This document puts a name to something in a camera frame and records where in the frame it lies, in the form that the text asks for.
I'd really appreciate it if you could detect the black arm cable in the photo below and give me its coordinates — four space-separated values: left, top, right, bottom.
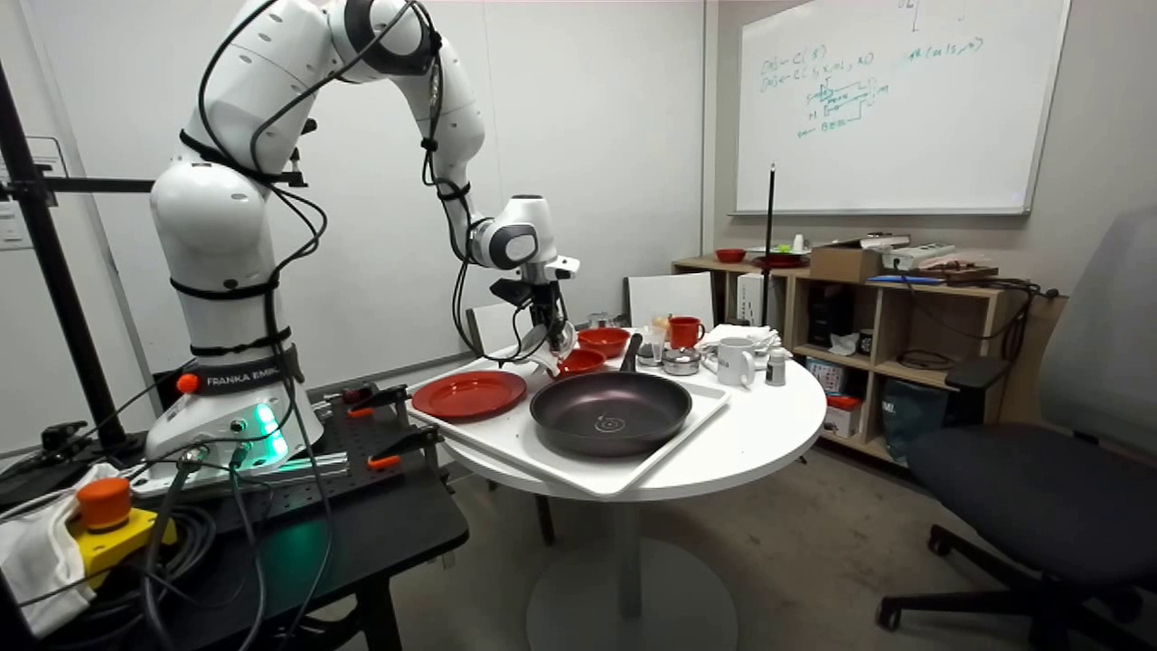
191 0 547 365

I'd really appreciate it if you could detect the wooden shelf unit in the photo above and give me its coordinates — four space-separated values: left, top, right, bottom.
670 251 1068 470

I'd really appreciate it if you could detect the teal storage bin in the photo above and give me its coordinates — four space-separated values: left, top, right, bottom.
878 382 957 470

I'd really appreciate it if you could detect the grey and black office chair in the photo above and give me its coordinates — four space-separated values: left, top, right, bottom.
875 199 1157 651

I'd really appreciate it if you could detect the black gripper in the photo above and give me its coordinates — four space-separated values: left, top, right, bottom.
487 273 576 360

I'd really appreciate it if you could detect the red handled clamp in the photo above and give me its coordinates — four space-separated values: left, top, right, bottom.
363 430 445 479
336 382 417 426

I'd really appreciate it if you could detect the white printed mug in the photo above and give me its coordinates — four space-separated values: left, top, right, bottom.
713 342 760 394

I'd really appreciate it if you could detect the black cable bundle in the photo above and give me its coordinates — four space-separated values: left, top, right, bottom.
120 447 347 651

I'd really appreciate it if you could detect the stack of papers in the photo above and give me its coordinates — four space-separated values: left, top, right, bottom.
857 232 960 275

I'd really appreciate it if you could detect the black aluminium frame stand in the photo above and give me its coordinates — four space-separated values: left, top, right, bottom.
0 64 159 454

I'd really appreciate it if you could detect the dark nonstick frying pan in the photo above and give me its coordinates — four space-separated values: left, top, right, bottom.
527 328 698 460

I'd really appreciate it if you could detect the empty red bowl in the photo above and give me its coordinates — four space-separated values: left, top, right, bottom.
552 347 610 385

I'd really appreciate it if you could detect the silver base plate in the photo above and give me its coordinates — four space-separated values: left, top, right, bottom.
126 447 353 507

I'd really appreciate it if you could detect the thin black pole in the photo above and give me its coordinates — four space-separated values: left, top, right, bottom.
760 165 782 333

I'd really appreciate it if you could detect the yellow emergency stop box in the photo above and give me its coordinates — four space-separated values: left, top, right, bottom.
64 474 161 579

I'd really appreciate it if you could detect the white napkin stack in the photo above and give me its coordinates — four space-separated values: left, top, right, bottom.
698 321 783 363

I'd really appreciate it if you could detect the red mug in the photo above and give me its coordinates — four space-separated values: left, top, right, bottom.
665 316 707 354

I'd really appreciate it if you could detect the small cardboard box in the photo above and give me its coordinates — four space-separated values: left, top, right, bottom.
807 242 884 285

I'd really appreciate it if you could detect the black robot workbench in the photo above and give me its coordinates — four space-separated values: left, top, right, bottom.
0 382 475 651

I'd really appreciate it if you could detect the wall whiteboard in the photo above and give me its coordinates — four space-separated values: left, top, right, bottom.
729 0 1079 222

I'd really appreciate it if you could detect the white and red box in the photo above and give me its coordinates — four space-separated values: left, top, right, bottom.
823 392 868 442

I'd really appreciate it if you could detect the crumpled white rag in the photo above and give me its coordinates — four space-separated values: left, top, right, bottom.
0 460 126 642

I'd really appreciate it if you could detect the round white table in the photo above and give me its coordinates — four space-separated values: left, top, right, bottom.
439 325 830 651

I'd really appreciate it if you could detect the large red plate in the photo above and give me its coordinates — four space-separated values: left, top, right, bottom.
408 365 533 425

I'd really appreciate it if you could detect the dark book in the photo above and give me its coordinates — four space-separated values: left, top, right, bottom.
918 260 1004 291

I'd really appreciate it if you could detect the red bowl with beans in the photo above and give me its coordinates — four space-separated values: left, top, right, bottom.
576 321 633 363

